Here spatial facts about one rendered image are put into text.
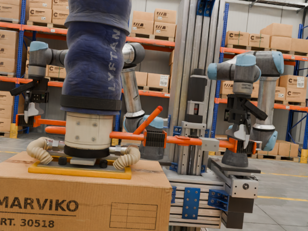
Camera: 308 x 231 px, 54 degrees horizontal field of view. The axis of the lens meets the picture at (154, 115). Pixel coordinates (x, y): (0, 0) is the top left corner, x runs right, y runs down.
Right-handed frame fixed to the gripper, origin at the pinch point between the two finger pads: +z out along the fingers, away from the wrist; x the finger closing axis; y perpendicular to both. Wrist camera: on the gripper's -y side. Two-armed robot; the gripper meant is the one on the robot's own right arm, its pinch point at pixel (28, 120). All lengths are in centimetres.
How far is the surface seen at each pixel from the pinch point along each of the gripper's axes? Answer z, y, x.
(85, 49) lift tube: -29, 28, -36
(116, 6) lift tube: -45, 37, -35
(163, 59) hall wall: -147, 153, 815
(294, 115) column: -10, 596, 786
